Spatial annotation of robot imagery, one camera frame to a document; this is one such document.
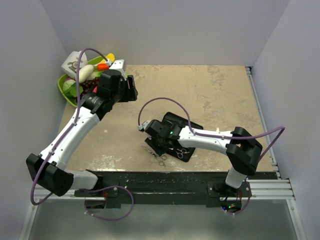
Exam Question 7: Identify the green plastic tray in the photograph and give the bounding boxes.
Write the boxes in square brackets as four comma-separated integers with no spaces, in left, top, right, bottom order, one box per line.
[57,51,115,107]

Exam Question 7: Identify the silver straight hair scissors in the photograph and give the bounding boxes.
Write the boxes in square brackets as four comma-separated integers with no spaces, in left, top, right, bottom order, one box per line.
[143,146,168,167]

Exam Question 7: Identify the black zip tool case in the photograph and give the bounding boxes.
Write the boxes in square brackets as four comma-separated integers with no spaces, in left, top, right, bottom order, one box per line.
[144,111,204,163]

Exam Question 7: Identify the orange toy carrot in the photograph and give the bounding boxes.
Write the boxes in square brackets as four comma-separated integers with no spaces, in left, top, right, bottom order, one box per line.
[96,63,110,71]

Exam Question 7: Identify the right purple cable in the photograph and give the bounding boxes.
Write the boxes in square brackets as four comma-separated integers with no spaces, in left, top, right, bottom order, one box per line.
[137,96,286,216]

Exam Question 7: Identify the white paper bag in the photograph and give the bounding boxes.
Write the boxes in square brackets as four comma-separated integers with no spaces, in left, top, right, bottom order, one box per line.
[60,51,81,79]

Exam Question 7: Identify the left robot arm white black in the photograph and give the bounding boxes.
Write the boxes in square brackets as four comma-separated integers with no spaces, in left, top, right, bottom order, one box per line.
[26,69,138,197]

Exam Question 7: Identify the silver thinning scissors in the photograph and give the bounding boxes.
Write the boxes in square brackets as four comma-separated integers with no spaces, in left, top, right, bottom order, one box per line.
[175,148,190,159]

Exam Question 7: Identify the green toy leafy vegetable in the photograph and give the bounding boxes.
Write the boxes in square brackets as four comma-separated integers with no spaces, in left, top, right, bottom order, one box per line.
[62,79,78,98]

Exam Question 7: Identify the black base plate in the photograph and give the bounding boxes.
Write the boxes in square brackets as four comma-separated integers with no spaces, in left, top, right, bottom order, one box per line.
[74,171,279,209]

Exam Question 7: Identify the white toy radish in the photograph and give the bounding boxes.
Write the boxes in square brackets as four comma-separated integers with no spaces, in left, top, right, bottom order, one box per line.
[76,64,94,84]

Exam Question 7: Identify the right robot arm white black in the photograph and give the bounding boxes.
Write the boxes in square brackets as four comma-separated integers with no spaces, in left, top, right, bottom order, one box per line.
[140,119,263,197]

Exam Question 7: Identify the yellow toy pepper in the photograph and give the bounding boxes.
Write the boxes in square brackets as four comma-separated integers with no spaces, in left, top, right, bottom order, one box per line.
[105,53,116,63]

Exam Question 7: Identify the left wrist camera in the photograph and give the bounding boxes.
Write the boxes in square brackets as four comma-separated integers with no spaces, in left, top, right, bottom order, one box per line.
[109,59,126,78]

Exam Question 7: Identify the purple toy grapes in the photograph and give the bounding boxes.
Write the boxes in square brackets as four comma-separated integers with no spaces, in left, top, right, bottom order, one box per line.
[80,77,100,92]

